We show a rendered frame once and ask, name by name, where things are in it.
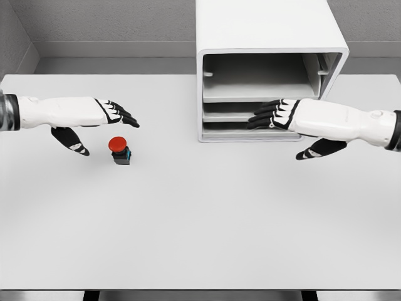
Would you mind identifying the red button load switch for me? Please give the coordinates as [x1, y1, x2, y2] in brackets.
[108, 136, 133, 166]

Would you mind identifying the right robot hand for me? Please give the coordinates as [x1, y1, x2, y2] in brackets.
[246, 98, 348, 161]

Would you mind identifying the white cabinet drawer tray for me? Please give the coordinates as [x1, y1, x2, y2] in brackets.
[202, 102, 270, 123]
[202, 82, 321, 103]
[201, 121, 303, 142]

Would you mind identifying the white tabletop storage cabinet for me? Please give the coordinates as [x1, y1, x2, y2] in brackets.
[195, 0, 350, 144]

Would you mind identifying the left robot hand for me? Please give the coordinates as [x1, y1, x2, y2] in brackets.
[49, 97, 140, 157]

